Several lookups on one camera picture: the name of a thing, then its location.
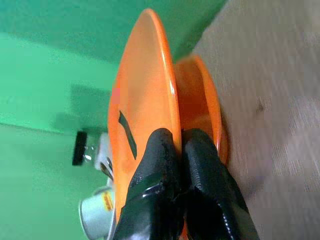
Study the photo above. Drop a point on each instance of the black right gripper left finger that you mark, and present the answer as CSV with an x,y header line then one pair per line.
x,y
150,190

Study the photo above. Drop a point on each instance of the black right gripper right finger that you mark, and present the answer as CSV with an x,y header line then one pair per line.
x,y
212,190

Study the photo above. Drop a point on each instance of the large orange plate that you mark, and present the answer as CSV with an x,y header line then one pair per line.
x,y
147,82

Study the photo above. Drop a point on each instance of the small orange plate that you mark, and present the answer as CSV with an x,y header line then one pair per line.
x,y
200,105

